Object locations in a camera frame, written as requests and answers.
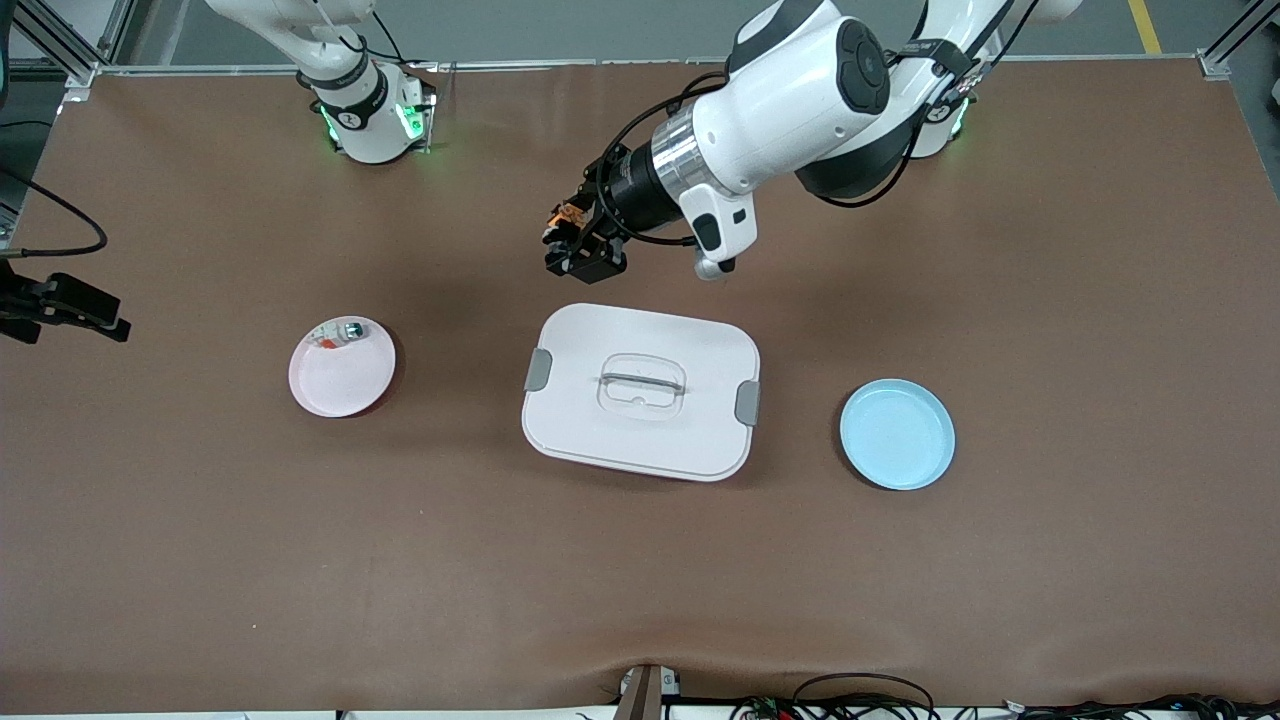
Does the green push-button switch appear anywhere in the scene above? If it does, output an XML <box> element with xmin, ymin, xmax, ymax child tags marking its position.
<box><xmin>312</xmin><ymin>318</ymin><xmax>369</xmax><ymax>351</ymax></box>

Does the light blue round plate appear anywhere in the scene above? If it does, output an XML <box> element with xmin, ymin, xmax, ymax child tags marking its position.
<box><xmin>839</xmin><ymin>378</ymin><xmax>957</xmax><ymax>492</ymax></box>

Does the aluminium frame corner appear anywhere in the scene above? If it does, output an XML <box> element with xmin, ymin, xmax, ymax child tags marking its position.
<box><xmin>1195</xmin><ymin>0</ymin><xmax>1280</xmax><ymax>81</ymax></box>
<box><xmin>0</xmin><ymin>0</ymin><xmax>136</xmax><ymax>91</ymax></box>

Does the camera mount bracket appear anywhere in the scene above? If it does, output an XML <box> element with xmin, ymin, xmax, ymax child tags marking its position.
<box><xmin>615</xmin><ymin>663</ymin><xmax>681</xmax><ymax>720</ymax></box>

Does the pink round plate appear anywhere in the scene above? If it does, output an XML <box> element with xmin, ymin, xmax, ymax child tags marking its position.
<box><xmin>288</xmin><ymin>315</ymin><xmax>398</xmax><ymax>419</ymax></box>

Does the black looped cable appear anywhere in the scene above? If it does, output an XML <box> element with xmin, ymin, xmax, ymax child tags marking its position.
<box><xmin>792</xmin><ymin>672</ymin><xmax>937</xmax><ymax>720</ymax></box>

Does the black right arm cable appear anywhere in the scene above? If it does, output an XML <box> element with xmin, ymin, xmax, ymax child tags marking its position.
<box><xmin>0</xmin><ymin>168</ymin><xmax>108</xmax><ymax>259</ymax></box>

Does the white lidded storage box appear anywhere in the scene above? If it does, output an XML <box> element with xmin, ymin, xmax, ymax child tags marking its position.
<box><xmin>520</xmin><ymin>302</ymin><xmax>763</xmax><ymax>484</ymax></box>

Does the orange push-button switch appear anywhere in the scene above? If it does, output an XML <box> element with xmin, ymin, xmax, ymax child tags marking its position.
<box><xmin>545</xmin><ymin>200</ymin><xmax>591</xmax><ymax>241</ymax></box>

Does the black cable bundle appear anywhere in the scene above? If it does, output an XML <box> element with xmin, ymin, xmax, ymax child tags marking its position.
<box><xmin>1010</xmin><ymin>693</ymin><xmax>1280</xmax><ymax>720</ymax></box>

